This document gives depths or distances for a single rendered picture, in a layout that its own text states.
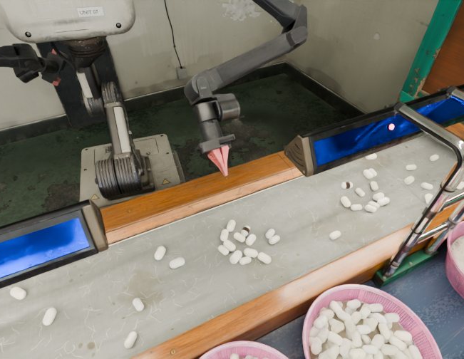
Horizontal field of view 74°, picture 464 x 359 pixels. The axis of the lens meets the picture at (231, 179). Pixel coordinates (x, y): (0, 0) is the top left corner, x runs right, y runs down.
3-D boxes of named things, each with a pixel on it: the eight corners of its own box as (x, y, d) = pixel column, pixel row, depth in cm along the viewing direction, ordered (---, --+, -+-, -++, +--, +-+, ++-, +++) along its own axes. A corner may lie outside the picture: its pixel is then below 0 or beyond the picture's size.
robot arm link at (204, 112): (188, 108, 86) (194, 100, 81) (210, 104, 89) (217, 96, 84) (196, 131, 86) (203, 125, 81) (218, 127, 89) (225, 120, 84)
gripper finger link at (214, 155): (245, 168, 82) (234, 135, 83) (221, 176, 80) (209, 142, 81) (238, 172, 89) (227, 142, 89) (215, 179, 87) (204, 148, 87)
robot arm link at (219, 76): (282, 37, 104) (303, 21, 95) (289, 53, 105) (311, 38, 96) (178, 87, 87) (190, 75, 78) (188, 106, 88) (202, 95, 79)
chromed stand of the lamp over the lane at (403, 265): (331, 234, 91) (383, 100, 60) (382, 211, 98) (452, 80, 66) (378, 289, 79) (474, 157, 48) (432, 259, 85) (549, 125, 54)
